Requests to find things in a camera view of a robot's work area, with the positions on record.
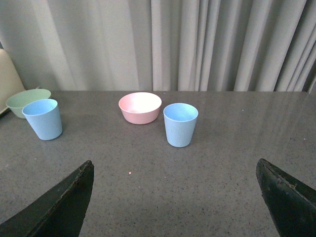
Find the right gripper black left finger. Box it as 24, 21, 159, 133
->
0, 160, 94, 237

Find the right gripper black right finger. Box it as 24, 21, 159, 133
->
256, 159, 316, 237

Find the light blue cup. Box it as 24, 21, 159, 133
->
163, 103, 198, 148
22, 99, 63, 141

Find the green bowl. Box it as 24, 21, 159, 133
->
5, 88, 51, 119

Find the pink bowl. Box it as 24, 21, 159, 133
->
118, 92, 162, 125

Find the cream white toaster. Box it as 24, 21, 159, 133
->
0, 49, 25, 115

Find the grey curtain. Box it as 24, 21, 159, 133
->
0, 0, 316, 93

